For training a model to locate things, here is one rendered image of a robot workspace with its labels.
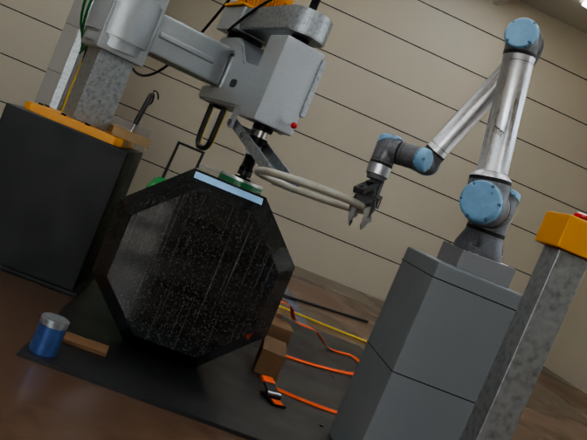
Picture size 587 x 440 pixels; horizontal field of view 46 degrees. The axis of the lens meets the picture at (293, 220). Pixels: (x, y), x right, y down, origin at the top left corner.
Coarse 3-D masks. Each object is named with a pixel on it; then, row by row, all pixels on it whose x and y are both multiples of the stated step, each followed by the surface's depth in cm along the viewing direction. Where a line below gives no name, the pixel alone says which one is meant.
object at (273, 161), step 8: (232, 128) 346; (240, 128) 338; (248, 128) 349; (240, 136) 333; (248, 136) 328; (248, 144) 325; (256, 152) 315; (264, 152) 334; (272, 152) 327; (256, 160) 313; (264, 160) 306; (272, 160) 324; (280, 160) 318; (280, 168) 314; (272, 184) 293; (296, 184) 298
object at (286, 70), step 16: (272, 48) 325; (288, 48) 317; (304, 48) 321; (272, 64) 320; (288, 64) 319; (304, 64) 322; (320, 64) 326; (256, 80) 328; (272, 80) 317; (288, 80) 321; (304, 80) 324; (256, 96) 323; (272, 96) 319; (288, 96) 323; (304, 96) 326; (240, 112) 332; (256, 112) 318; (272, 112) 321; (288, 112) 325; (272, 128) 327; (288, 128) 327
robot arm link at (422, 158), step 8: (400, 144) 261; (408, 144) 261; (400, 152) 260; (408, 152) 259; (416, 152) 257; (424, 152) 257; (400, 160) 261; (408, 160) 259; (416, 160) 257; (424, 160) 257; (432, 160) 262; (416, 168) 259; (424, 168) 259
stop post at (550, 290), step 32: (544, 224) 166; (576, 224) 156; (544, 256) 164; (576, 256) 159; (544, 288) 159; (576, 288) 160; (512, 320) 167; (544, 320) 160; (512, 352) 161; (544, 352) 160; (512, 384) 160; (480, 416) 163; (512, 416) 161
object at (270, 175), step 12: (264, 168) 263; (276, 180) 292; (288, 180) 255; (300, 180) 253; (300, 192) 298; (312, 192) 299; (324, 192) 253; (336, 192) 254; (336, 204) 294; (348, 204) 291; (360, 204) 261
